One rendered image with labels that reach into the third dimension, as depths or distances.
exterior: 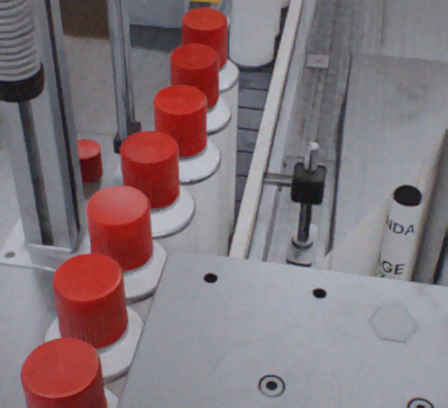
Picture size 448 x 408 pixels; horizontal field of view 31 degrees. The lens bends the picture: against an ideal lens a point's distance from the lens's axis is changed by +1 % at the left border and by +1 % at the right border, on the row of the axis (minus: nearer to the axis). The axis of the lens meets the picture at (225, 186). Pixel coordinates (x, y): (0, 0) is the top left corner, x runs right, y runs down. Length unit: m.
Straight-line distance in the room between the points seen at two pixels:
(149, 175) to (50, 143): 0.24
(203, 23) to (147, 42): 0.50
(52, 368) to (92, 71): 0.70
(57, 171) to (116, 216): 0.29
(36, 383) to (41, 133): 0.36
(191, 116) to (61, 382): 0.20
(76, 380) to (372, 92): 0.62
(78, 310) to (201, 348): 0.11
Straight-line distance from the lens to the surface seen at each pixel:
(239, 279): 0.30
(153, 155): 0.45
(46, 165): 0.70
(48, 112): 0.66
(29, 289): 0.74
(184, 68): 0.53
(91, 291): 0.38
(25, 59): 0.51
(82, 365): 0.35
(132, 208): 0.42
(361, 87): 0.91
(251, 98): 0.87
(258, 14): 0.89
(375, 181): 0.77
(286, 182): 0.72
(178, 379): 0.27
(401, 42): 1.11
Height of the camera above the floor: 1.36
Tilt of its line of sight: 39 degrees down
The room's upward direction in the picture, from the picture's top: 1 degrees clockwise
